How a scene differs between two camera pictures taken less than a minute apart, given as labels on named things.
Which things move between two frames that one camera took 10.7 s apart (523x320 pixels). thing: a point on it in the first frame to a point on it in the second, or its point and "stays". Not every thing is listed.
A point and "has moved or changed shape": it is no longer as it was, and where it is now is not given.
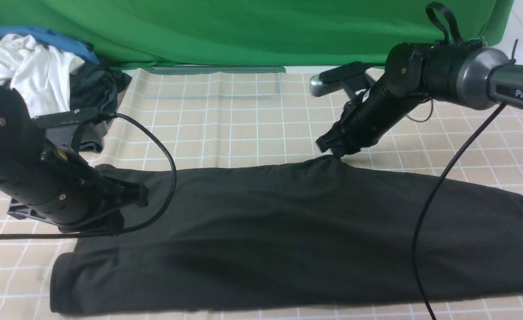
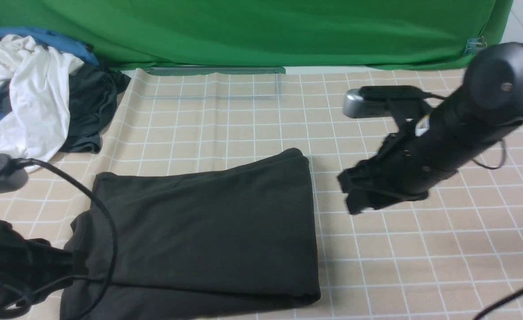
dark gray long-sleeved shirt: [303, 233] has moved or changed shape
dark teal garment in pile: [96, 86] stays
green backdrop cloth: [242, 33] stays
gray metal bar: [201, 70] stays
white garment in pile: [41, 74] stays
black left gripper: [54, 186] to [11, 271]
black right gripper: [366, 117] to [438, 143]
